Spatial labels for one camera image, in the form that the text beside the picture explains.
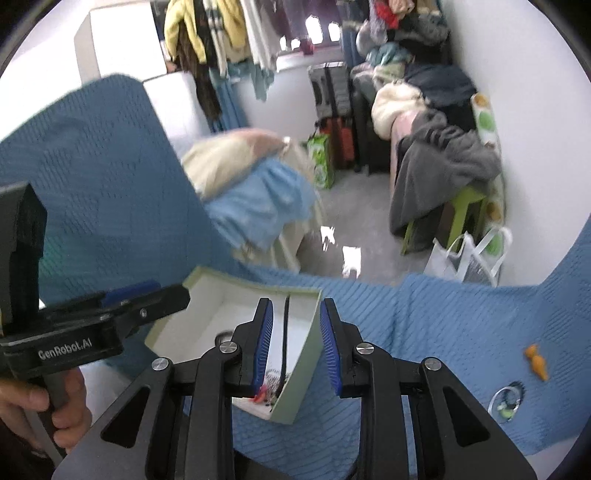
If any blue textured bedspread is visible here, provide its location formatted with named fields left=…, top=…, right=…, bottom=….
left=1, top=75, right=590, bottom=455

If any green stool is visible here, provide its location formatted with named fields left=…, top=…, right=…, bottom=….
left=401, top=186, right=487, bottom=255

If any fruit print ironing board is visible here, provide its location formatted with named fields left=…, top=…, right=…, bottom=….
left=469, top=91, right=507, bottom=259

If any green patterned shopping bag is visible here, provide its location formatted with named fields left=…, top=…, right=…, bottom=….
left=307, top=133, right=334, bottom=190

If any dark grey suitcase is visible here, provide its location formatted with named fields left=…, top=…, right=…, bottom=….
left=308, top=62, right=352, bottom=120

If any pink hat hair clip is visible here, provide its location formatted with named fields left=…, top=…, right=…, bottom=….
left=252, top=384, right=269, bottom=404

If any person's left hand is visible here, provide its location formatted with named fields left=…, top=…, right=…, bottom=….
left=0, top=368, right=92, bottom=453

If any white tote bag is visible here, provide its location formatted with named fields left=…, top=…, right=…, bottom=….
left=424, top=227, right=513, bottom=287

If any black hair stick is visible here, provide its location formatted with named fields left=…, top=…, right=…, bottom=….
left=266, top=295, right=290, bottom=406

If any grey blanket pile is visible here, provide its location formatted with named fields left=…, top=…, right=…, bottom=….
left=389, top=109, right=502, bottom=235

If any green hair clip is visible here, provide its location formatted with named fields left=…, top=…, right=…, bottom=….
left=496, top=401, right=519, bottom=422

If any green white storage box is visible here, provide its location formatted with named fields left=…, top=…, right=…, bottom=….
left=144, top=267, right=322, bottom=425

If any silver bangle ring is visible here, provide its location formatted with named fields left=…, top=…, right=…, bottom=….
left=486, top=386, right=524, bottom=423

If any red suitcase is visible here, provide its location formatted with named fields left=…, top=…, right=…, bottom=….
left=320, top=117, right=356, bottom=170

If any yellow hanging jacket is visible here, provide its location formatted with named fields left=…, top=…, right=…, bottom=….
left=163, top=0, right=250, bottom=75

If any orange gourd ornament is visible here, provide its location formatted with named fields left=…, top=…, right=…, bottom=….
left=524, top=344, right=550, bottom=382

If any light blue bedding heap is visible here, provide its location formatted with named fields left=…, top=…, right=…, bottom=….
left=204, top=158, right=318, bottom=251

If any beige pillow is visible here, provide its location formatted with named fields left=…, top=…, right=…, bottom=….
left=181, top=128, right=286, bottom=200

